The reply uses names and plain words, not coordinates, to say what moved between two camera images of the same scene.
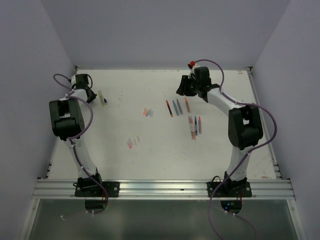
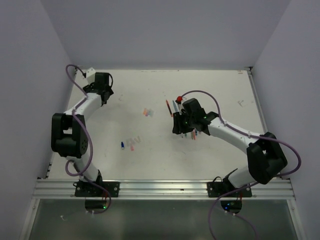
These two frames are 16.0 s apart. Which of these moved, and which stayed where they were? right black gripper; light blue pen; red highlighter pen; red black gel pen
Moved: right black gripper
Stayed: red highlighter pen; light blue pen; red black gel pen
